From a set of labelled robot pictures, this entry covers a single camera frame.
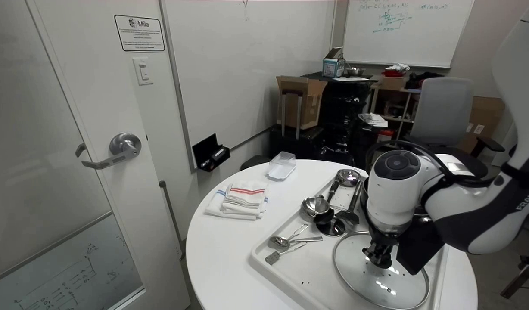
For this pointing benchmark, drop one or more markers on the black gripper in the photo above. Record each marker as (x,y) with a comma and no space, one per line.
(386,239)

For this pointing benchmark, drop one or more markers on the glass pot lid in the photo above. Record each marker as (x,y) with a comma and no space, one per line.
(355,276)

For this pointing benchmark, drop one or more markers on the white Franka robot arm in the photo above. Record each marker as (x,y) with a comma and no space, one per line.
(389,201)

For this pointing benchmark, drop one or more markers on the black cooking pot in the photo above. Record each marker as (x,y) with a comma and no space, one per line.
(424,247)

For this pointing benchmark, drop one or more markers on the small black cup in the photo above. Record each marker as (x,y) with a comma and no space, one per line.
(324,223)

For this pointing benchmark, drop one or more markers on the white plastic tray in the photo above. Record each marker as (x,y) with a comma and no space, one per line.
(308,270)

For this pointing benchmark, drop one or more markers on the small metal spoon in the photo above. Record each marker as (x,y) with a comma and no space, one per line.
(281,242)

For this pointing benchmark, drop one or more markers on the small grey square sticker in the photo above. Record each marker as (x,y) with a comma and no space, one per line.
(272,259)

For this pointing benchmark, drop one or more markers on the white box on wrist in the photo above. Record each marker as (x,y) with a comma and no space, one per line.
(453,164)

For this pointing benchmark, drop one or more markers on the clear plastic container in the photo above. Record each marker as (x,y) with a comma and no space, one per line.
(239,199)
(281,168)

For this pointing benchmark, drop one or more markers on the wooden shelf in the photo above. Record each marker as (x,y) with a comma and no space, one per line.
(389,97)

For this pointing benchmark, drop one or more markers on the grey office chair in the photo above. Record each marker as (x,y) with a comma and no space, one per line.
(444,109)

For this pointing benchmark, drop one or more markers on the large open cardboard box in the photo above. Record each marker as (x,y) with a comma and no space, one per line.
(300,101)

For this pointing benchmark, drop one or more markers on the small brown cardboard box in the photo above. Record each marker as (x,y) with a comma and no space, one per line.
(486,115)

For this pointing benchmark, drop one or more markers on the small blue box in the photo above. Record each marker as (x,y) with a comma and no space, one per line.
(332,65)

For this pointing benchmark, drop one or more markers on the black marker holder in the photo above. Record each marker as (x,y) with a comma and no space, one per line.
(208,152)

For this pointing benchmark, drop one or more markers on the white door sign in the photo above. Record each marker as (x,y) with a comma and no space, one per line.
(138,34)

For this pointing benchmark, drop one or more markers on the white door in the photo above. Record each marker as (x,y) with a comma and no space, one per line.
(57,87)

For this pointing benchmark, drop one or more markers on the wall whiteboard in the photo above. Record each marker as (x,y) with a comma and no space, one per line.
(406,28)

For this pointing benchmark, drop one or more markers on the white light switch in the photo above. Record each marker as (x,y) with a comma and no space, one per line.
(143,71)

